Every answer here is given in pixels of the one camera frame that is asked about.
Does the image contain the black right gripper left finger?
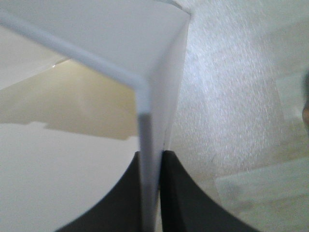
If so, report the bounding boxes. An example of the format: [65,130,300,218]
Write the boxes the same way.
[58,152,141,232]

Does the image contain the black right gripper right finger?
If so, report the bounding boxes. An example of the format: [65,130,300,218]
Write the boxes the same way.
[160,151,255,232]

